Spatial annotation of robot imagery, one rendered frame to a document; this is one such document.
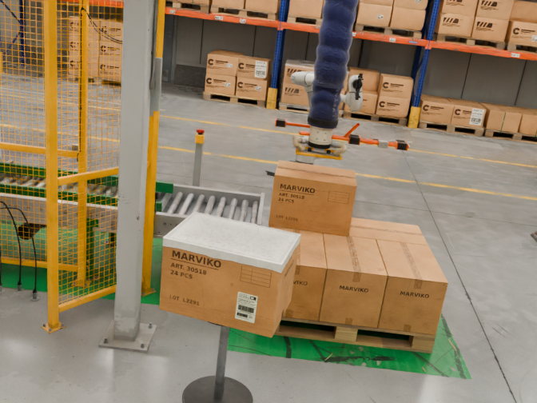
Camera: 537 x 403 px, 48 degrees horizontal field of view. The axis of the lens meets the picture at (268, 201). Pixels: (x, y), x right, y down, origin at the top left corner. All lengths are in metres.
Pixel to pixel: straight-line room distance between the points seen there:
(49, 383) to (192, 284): 1.13
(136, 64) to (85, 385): 1.80
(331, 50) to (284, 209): 1.18
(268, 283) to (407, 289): 1.44
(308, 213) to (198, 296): 1.63
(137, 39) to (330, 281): 1.92
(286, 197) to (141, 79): 1.55
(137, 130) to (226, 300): 1.09
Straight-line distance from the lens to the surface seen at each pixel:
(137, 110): 3.38
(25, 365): 3.86
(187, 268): 2.96
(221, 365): 3.38
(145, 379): 3.69
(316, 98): 4.30
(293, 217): 4.42
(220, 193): 4.92
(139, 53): 3.33
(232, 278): 2.89
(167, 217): 4.35
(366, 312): 4.10
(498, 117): 12.05
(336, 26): 4.22
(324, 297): 4.02
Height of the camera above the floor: 2.23
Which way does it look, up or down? 20 degrees down
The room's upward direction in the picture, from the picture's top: 7 degrees clockwise
